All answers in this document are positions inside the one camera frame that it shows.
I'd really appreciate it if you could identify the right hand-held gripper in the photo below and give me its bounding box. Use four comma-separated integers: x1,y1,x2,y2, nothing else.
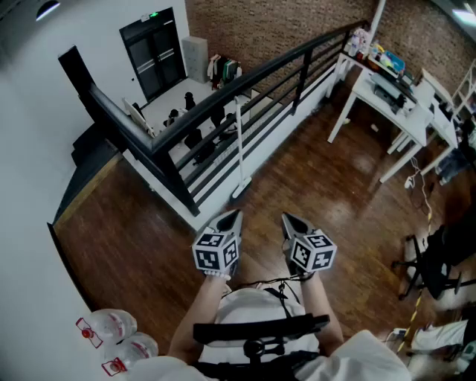
280,212,338,279

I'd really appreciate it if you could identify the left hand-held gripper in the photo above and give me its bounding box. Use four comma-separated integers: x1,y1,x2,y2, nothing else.
192,209,244,278

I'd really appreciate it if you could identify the person's right forearm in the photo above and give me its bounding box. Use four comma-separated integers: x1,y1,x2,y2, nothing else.
299,274,346,354

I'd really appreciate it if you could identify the person's left forearm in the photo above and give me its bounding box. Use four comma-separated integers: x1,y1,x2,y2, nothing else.
167,274,231,358

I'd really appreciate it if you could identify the black metal railing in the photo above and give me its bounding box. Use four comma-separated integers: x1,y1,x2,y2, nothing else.
57,20,373,219

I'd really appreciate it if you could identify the person's white shirt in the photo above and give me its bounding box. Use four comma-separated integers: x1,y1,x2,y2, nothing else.
128,286,410,381

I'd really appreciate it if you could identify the black chest harness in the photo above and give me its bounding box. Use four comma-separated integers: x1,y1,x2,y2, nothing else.
192,313,332,381

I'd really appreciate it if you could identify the white easel board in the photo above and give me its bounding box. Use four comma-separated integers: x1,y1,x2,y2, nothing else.
121,97,156,138

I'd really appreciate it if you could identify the yellow black striped tape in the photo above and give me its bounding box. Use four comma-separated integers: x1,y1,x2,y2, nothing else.
396,211,435,354

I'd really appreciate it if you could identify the clothes rack with garments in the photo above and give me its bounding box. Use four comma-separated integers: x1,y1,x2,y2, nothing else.
206,54,243,90

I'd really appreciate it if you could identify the black staircase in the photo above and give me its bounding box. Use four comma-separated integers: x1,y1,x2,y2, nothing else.
70,124,126,167

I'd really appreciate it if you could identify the grey printer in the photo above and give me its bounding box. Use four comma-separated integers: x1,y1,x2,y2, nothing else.
370,72,409,109

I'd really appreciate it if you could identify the grey filing cabinet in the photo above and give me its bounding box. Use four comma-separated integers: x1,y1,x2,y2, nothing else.
181,36,209,85

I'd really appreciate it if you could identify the white shelf table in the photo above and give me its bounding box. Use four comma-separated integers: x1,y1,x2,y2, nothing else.
326,51,416,103

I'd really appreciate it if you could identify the white fabric heap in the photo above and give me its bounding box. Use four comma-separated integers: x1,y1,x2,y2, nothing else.
408,318,476,373

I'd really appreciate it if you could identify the black double door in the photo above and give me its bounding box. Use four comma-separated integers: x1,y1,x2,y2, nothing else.
118,7,187,102

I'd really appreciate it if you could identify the blue plastic box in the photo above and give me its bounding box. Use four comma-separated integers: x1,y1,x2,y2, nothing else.
382,50,407,74

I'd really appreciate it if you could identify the group of white bottles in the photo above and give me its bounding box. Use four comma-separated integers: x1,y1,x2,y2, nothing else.
344,28,371,60

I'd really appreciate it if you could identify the black steel column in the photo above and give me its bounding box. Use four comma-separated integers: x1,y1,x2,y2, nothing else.
57,45,96,100

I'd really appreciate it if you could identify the white pipe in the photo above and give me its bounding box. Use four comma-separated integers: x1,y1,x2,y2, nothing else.
367,0,387,44

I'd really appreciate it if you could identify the grey dome pendant lamp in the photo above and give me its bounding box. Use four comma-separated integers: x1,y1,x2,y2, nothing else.
34,0,61,22

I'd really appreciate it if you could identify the black cable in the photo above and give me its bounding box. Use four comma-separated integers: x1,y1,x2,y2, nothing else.
222,274,315,319

